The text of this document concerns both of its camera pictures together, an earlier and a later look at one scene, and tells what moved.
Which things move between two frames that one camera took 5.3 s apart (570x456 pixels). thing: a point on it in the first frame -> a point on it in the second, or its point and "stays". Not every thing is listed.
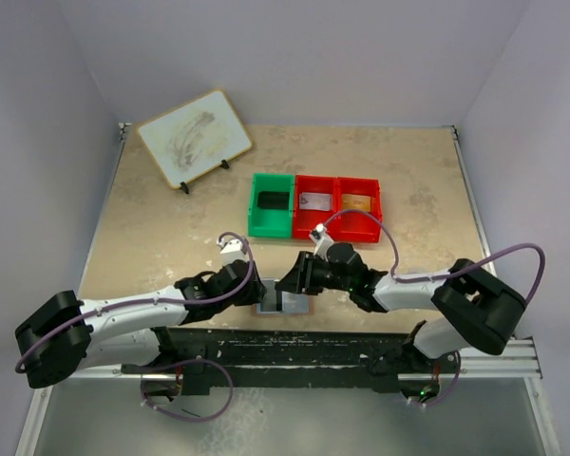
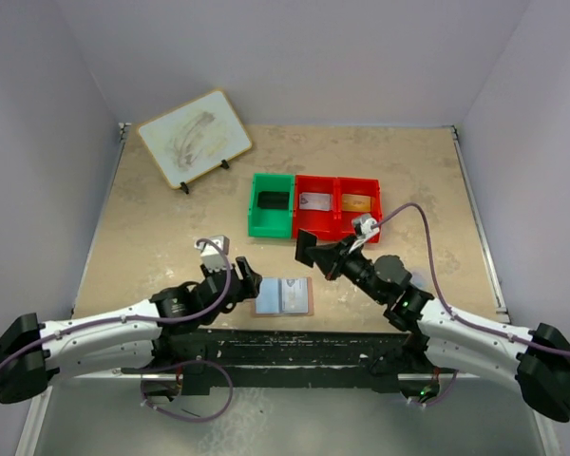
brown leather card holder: x=293 y=304 stays
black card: x=273 y=199 stays
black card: x=278 y=299 -> x=305 y=239
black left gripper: x=254 y=294 stays
